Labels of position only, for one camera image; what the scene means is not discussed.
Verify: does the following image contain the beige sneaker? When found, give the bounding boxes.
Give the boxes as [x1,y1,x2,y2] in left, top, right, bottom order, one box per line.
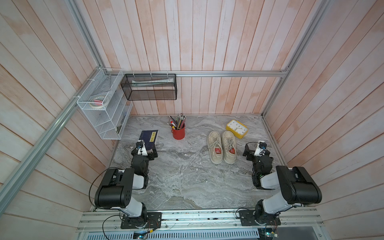
[222,131,237,165]
[207,131,223,165]

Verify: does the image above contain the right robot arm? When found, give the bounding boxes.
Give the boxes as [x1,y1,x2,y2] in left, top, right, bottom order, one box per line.
[235,141,322,226]

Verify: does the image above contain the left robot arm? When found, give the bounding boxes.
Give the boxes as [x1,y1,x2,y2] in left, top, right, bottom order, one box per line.
[94,147,162,232]

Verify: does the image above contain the dark blue book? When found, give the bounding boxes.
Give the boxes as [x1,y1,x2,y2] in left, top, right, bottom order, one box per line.
[139,130,158,151]

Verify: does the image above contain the yellow alarm clock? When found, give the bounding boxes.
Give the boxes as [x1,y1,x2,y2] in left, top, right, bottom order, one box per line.
[226,120,249,139]

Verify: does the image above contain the red pen cup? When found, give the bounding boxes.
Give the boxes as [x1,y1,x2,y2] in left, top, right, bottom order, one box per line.
[171,124,185,140]

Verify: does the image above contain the pens and pencils bunch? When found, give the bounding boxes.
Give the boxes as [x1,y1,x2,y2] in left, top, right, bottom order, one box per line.
[169,113,187,130]

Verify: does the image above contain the tape roll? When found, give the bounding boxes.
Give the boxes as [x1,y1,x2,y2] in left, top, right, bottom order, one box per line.
[89,95,110,109]

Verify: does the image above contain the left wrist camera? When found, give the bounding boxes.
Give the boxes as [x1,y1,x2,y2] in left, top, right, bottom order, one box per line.
[135,140,148,156]

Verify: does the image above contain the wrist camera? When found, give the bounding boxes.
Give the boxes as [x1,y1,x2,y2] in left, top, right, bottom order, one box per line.
[135,140,148,156]
[254,141,267,156]

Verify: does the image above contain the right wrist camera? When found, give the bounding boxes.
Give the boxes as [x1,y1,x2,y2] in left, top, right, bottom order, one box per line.
[254,141,267,156]

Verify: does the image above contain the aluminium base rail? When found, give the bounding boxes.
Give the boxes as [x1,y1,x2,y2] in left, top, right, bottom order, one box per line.
[76,207,325,233]

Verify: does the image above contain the white wire wall shelf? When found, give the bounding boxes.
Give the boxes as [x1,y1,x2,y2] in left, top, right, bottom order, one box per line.
[77,68,133,140]

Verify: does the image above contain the black mesh wall basket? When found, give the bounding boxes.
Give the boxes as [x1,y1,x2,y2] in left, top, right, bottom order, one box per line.
[120,73,178,101]

